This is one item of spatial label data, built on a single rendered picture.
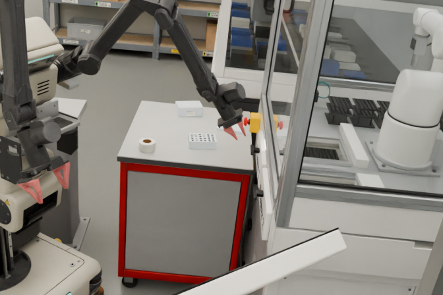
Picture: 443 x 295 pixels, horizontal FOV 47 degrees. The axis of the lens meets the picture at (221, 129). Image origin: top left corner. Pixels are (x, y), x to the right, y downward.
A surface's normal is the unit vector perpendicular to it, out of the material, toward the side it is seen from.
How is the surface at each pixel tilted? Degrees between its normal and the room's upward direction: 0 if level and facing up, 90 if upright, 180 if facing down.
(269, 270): 40
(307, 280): 90
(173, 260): 90
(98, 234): 0
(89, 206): 0
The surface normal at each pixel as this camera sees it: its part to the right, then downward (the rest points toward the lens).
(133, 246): -0.03, 0.43
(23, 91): 0.88, 0.29
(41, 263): 0.11, -0.90
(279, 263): 0.44, -0.43
